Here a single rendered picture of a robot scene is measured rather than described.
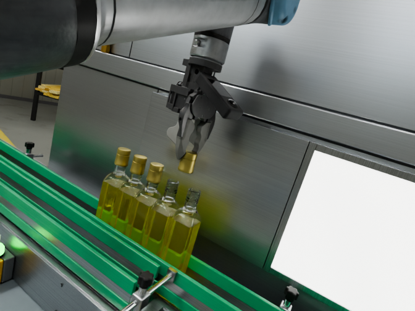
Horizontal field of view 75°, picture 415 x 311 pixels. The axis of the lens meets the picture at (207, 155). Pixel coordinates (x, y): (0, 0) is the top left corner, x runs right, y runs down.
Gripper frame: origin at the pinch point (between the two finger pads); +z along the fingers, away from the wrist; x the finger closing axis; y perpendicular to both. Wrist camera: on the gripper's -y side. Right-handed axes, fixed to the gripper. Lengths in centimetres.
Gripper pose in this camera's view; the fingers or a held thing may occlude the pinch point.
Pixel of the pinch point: (189, 155)
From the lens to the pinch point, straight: 59.6
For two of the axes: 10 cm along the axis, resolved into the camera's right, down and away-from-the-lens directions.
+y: -7.2, -3.3, 6.1
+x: -6.4, -0.2, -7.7
